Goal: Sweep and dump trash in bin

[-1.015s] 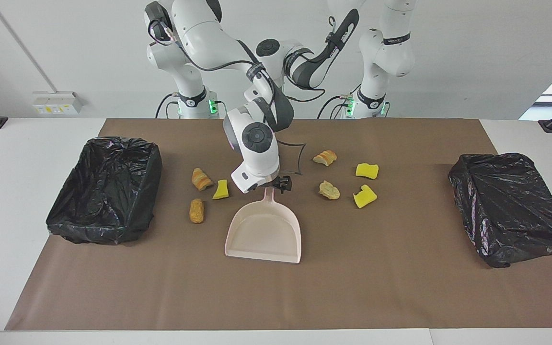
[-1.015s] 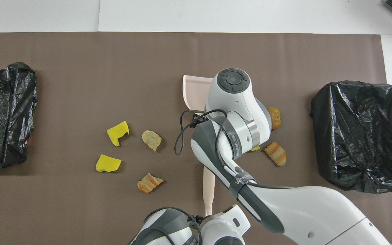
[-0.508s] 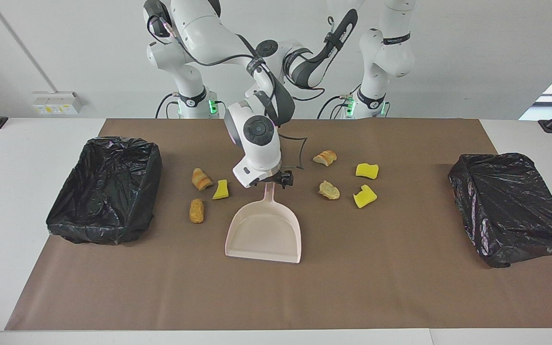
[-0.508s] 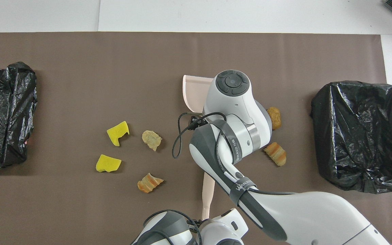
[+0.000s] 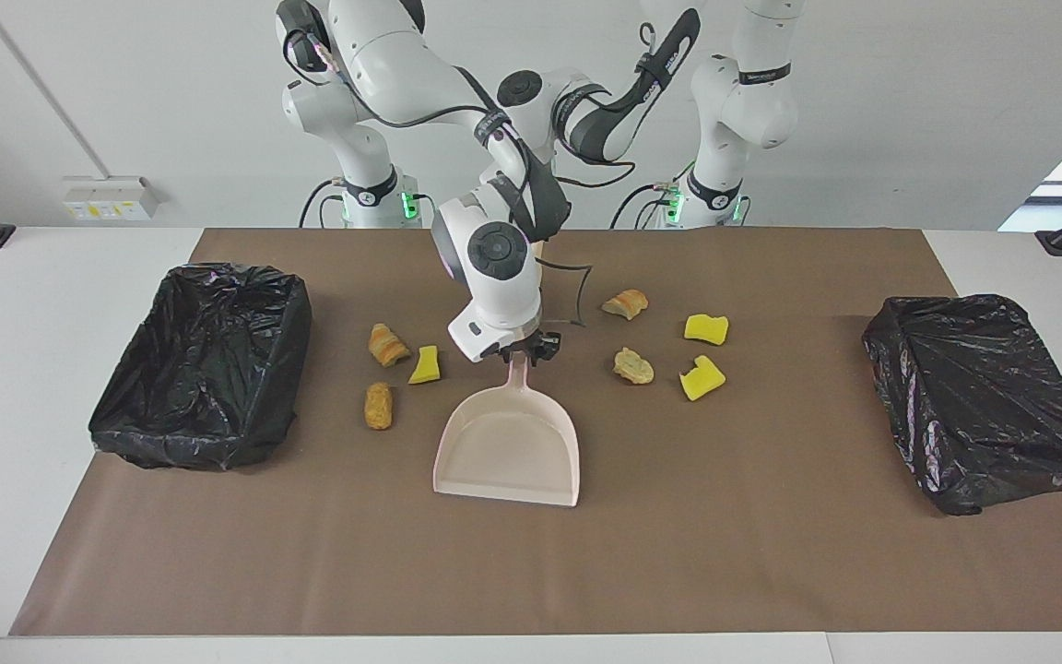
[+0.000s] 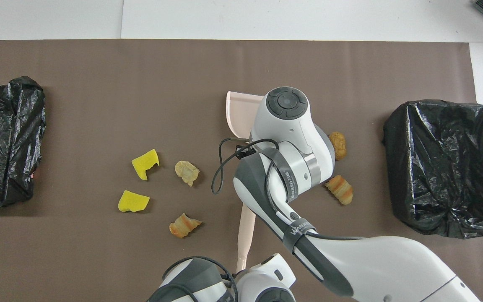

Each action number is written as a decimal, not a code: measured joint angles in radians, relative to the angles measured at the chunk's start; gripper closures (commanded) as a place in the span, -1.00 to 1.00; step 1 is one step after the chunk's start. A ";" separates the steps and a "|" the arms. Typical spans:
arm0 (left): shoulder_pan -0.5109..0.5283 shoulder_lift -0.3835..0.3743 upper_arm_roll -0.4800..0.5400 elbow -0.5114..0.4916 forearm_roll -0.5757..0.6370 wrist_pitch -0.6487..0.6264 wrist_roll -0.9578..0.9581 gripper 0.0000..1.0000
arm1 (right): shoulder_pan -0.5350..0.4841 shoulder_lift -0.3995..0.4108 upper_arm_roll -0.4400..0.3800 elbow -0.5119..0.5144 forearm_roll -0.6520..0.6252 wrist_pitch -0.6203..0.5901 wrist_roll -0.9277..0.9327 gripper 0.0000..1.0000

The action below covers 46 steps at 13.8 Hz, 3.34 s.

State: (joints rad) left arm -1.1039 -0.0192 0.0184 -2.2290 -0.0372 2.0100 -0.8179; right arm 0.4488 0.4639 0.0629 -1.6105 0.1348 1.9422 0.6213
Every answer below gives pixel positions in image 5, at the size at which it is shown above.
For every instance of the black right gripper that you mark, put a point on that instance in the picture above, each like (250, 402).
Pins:
(517, 344)

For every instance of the pale bread chunk toy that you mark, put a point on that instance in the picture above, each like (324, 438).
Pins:
(634, 367)

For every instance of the striped bread slice toy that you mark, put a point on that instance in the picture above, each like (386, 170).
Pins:
(626, 303)

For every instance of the pink plastic dustpan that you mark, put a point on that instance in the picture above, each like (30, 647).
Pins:
(508, 452)

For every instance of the notched yellow green sponge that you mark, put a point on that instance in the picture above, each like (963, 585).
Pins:
(699, 381)

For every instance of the yellow green sponge block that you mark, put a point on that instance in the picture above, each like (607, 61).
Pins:
(706, 329)

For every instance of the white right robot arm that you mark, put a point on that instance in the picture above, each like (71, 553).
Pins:
(494, 277)

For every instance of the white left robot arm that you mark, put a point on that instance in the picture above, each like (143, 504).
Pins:
(743, 101)

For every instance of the bin with black trash bag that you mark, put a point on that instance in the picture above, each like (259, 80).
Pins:
(199, 369)
(983, 397)

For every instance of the small yellow sponge piece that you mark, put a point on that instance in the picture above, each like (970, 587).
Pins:
(425, 367)

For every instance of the striped croissant toy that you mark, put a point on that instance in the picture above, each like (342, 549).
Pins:
(388, 346)

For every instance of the brown fried nugget toy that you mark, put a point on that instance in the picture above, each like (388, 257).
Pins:
(378, 407)

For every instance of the brown paper table mat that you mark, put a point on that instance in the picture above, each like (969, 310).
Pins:
(531, 572)

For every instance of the white wall power strip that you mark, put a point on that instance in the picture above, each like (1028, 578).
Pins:
(107, 198)

